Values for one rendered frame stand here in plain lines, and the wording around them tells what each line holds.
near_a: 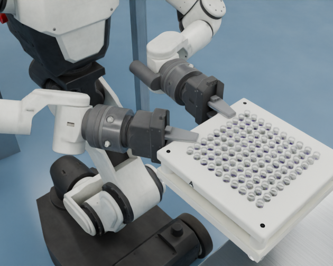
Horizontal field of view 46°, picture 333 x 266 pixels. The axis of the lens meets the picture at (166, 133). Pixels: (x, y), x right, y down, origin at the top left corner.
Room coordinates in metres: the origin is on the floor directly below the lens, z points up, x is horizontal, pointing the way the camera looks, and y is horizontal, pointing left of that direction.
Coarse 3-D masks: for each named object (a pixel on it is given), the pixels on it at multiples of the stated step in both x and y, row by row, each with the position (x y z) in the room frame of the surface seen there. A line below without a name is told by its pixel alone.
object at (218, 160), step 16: (240, 128) 0.57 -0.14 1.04; (256, 128) 0.57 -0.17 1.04; (208, 144) 0.53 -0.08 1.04; (224, 144) 0.53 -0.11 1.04; (240, 144) 0.52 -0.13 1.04; (256, 144) 0.52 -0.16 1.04; (272, 144) 0.52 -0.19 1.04; (288, 144) 0.53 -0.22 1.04; (224, 160) 0.49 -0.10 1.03; (240, 160) 0.49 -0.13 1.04; (256, 160) 0.49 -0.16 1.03; (288, 160) 0.48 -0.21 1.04; (240, 176) 0.45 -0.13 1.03; (256, 176) 0.45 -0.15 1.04; (272, 176) 0.45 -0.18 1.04; (256, 192) 0.41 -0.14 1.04
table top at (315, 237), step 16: (320, 208) 0.53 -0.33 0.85; (304, 224) 0.49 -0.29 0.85; (320, 224) 0.49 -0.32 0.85; (288, 240) 0.45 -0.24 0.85; (304, 240) 0.45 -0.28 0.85; (320, 240) 0.45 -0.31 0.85; (208, 256) 0.42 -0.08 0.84; (224, 256) 0.41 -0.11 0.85; (240, 256) 0.41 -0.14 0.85; (272, 256) 0.41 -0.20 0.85; (288, 256) 0.41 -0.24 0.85; (304, 256) 0.41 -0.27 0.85; (320, 256) 0.41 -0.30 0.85
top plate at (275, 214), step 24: (216, 120) 0.60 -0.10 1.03; (192, 144) 0.53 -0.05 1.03; (312, 144) 0.53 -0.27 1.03; (192, 168) 0.47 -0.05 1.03; (264, 168) 0.47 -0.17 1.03; (312, 168) 0.47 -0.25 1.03; (216, 192) 0.42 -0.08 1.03; (264, 192) 0.42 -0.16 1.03; (288, 192) 0.42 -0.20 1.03; (312, 192) 0.42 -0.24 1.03; (240, 216) 0.37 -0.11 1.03; (264, 216) 0.37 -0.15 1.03; (288, 216) 0.37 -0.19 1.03; (264, 240) 0.33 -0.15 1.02
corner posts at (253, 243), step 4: (164, 168) 0.50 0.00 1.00; (168, 168) 0.50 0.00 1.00; (164, 172) 0.50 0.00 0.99; (168, 172) 0.50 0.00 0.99; (172, 172) 0.50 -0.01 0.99; (332, 180) 0.48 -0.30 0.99; (252, 236) 0.35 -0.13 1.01; (252, 240) 0.35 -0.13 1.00; (256, 240) 0.34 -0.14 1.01; (252, 244) 0.35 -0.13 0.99; (256, 244) 0.34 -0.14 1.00; (260, 244) 0.34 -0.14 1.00; (264, 244) 0.34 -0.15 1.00; (256, 248) 0.34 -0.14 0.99; (260, 248) 0.34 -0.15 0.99
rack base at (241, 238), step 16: (160, 176) 0.51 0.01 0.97; (176, 176) 0.49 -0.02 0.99; (176, 192) 0.47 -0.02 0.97; (192, 192) 0.46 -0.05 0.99; (320, 192) 0.46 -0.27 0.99; (208, 208) 0.42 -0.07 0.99; (304, 208) 0.42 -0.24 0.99; (224, 224) 0.39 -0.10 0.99; (288, 224) 0.39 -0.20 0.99; (240, 240) 0.36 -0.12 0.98; (272, 240) 0.36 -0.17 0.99; (256, 256) 0.34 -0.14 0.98
